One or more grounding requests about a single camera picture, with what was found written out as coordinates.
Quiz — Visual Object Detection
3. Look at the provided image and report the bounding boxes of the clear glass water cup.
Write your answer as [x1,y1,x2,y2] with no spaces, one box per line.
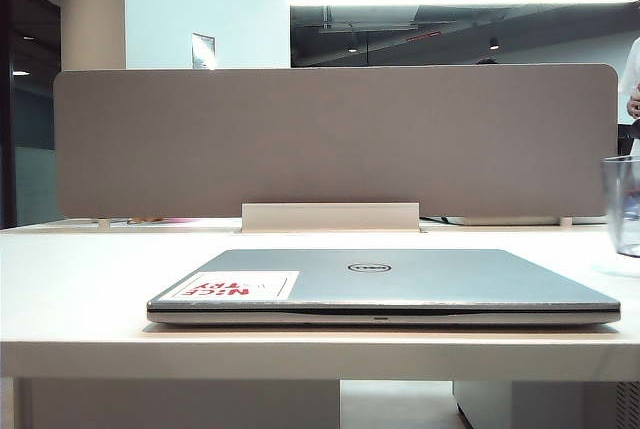
[600,155,640,256]

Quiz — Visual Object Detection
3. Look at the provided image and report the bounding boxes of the silver closed laptop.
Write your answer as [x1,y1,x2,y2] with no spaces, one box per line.
[146,248,622,326]

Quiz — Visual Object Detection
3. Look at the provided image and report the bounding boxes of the brown fabric desk divider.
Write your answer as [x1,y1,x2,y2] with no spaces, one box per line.
[53,63,620,221]

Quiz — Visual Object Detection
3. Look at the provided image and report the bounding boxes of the white sticker with red print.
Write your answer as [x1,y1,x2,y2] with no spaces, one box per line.
[160,270,300,301]

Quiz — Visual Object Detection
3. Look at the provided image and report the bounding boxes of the person in white shirt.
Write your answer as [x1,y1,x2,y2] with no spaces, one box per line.
[617,0,640,126]

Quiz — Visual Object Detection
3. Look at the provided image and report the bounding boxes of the beige cable tray lid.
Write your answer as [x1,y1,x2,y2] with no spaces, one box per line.
[240,202,421,234]

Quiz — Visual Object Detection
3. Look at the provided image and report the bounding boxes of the small wall poster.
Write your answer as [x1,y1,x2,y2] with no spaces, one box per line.
[191,32,217,71]

